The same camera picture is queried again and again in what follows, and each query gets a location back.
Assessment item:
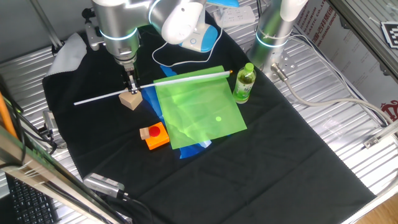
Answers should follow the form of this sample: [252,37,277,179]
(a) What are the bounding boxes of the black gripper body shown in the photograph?
[123,65,140,82]

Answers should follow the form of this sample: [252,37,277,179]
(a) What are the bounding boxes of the green flag white pole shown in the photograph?
[73,65,248,151]

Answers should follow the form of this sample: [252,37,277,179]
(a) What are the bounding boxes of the large wooden cube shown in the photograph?
[118,88,144,111]

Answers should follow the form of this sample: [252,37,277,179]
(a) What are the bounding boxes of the small white block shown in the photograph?
[139,126,151,141]

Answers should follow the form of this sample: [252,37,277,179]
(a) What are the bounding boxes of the orange box red button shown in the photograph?
[143,121,170,151]

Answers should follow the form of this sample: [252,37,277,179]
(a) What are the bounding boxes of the blue white desk lamp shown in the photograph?
[178,0,240,53]

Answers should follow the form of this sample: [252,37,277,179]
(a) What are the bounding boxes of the green tea bottle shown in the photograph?
[232,62,257,105]

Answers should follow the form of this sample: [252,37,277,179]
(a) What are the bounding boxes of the white power strip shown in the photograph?
[213,5,256,28]

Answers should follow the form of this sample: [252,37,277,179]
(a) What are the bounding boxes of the orange pole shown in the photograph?
[0,91,18,139]

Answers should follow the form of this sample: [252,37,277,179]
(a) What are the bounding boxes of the black keyboard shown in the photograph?
[5,174,62,224]

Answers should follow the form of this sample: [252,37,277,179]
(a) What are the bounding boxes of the black cloth blue print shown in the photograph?
[42,12,377,224]

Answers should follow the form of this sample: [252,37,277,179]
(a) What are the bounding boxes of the white board red lettering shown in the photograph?
[294,0,398,122]

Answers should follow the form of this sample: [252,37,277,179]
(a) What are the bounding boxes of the aluminium profile beam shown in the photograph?
[329,0,398,78]

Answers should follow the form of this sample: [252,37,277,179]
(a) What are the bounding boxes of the black white marker tag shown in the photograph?
[381,21,398,49]

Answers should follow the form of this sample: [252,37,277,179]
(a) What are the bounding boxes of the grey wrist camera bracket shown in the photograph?
[81,7,105,51]

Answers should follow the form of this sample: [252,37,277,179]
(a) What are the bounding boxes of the aluminium frame post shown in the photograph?
[29,0,65,57]

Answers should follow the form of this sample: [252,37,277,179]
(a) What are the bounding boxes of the silver ribbed camera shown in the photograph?
[83,172,129,200]

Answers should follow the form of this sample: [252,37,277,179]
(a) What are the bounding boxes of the black camera cable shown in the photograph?
[118,192,155,224]

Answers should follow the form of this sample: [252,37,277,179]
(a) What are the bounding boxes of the aluminium desk frame rail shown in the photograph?
[0,124,131,224]

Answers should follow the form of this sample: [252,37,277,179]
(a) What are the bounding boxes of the thin white cable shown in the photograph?
[289,33,389,125]

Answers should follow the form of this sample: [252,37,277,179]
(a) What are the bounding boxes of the thick grey robot cable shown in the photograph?
[270,63,398,125]

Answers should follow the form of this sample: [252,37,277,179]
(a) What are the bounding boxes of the metal angle bracket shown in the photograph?
[363,119,398,149]

